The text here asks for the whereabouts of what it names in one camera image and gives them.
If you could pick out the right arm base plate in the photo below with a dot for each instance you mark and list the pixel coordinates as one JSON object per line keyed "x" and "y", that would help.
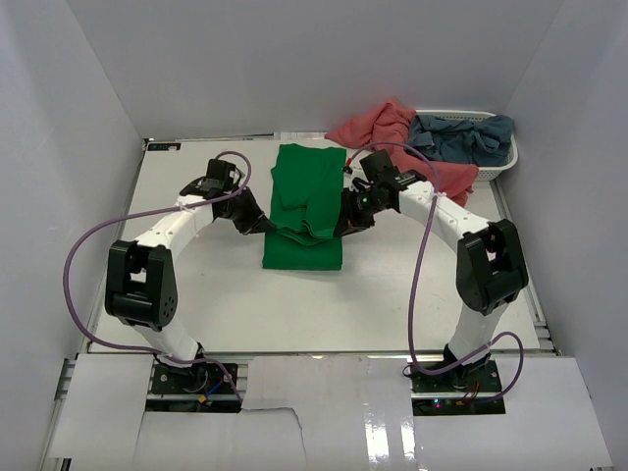
{"x": 454, "y": 395}

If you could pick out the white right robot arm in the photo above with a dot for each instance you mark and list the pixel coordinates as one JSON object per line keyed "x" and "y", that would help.
{"x": 490, "y": 267}

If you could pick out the black label sticker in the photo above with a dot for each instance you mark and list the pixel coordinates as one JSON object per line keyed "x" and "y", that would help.
{"x": 163, "y": 146}

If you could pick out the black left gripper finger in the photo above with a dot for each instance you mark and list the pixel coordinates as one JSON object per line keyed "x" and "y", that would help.
{"x": 253, "y": 227}
{"x": 253, "y": 210}

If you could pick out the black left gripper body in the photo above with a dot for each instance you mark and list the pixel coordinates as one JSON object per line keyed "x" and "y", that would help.
{"x": 240, "y": 205}

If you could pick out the salmon pink t shirt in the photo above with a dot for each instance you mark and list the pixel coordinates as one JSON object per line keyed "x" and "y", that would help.
{"x": 389, "y": 122}

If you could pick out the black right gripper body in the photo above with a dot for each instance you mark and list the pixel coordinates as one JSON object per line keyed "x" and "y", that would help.
{"x": 367, "y": 205}

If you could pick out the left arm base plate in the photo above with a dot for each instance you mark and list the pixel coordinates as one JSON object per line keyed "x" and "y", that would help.
{"x": 203, "y": 388}

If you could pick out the dark blue t shirt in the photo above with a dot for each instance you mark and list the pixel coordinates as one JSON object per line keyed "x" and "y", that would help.
{"x": 484, "y": 143}

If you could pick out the white plastic laundry basket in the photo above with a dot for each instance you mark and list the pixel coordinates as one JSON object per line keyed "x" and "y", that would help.
{"x": 486, "y": 174}

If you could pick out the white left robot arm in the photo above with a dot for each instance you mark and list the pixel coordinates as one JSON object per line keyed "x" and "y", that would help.
{"x": 141, "y": 287}

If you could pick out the green t shirt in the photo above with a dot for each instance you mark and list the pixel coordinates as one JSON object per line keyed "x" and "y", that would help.
{"x": 305, "y": 208}

